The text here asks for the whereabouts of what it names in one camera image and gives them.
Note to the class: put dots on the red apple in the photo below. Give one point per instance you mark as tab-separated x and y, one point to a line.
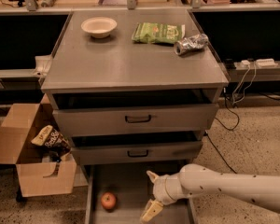
108	201

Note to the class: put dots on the green chip bag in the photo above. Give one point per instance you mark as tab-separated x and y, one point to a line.
158	33

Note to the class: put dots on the brown snack bag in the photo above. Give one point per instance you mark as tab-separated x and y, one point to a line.
51	138

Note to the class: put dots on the grey drawer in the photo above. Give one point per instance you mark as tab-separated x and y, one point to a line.
131	186
136	153
127	120

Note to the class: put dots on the middle grey drawer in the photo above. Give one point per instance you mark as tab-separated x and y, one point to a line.
136	153

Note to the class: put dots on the crushed silver can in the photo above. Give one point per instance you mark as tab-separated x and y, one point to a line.
187	44

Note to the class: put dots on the white paper bowl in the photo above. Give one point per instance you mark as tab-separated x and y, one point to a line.
99	27

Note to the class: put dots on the bottom grey drawer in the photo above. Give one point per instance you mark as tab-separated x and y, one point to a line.
131	186

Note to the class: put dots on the grey drawer cabinet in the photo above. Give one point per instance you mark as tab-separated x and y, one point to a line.
89	73

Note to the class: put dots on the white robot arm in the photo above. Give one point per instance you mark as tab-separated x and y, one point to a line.
193	180

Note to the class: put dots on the white power strip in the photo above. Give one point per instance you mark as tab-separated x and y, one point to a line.
262	63

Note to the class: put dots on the top grey drawer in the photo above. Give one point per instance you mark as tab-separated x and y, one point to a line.
127	120

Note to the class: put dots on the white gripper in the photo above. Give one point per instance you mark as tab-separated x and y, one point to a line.
160	188

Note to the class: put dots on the open cardboard box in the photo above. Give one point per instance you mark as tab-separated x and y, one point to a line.
37	176

